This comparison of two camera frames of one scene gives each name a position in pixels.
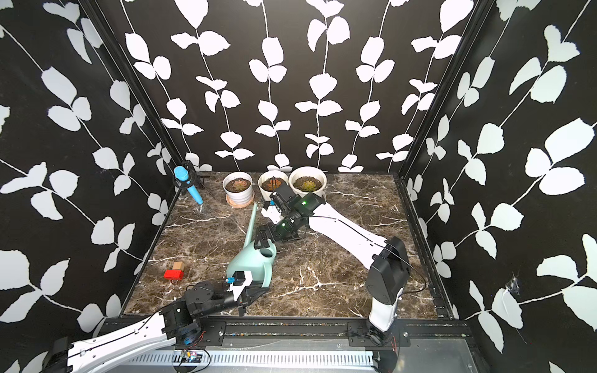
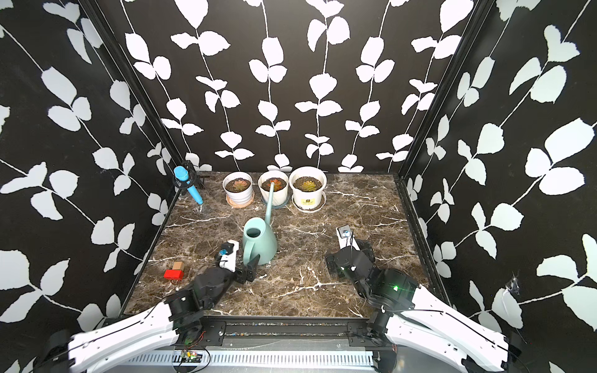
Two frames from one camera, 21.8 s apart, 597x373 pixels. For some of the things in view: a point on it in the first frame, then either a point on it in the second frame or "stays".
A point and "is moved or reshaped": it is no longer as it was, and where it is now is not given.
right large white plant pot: [308, 179] stays
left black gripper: [246, 299] to [242, 277]
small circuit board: [190, 357] stays
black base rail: [273, 332] stays
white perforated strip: [255, 358] stays
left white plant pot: [238, 186] stays
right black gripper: [262, 232] to [334, 259]
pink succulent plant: [239, 185] stays
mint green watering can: [256, 262] is moved or reshaped
